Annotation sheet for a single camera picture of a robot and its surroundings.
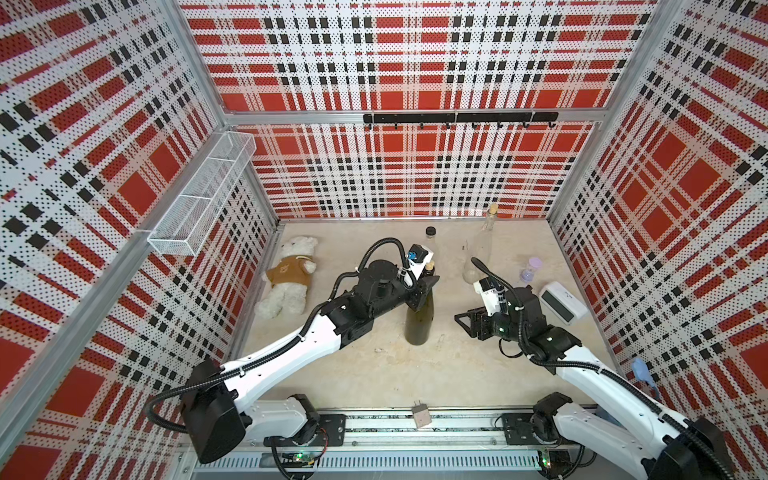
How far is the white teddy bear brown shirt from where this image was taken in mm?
925

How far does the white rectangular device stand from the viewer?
0.90 meters

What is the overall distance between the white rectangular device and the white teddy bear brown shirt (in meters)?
0.77
